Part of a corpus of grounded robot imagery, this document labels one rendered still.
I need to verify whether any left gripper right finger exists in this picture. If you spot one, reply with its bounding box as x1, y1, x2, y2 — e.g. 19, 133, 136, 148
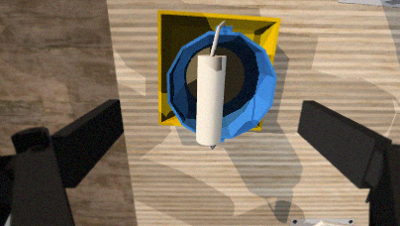
297, 100, 400, 226

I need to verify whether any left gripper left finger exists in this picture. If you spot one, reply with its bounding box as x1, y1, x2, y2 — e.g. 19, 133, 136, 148
0, 99, 124, 226

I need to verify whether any yellow square tray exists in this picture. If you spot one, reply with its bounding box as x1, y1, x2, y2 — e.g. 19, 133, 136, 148
157, 10, 281, 126

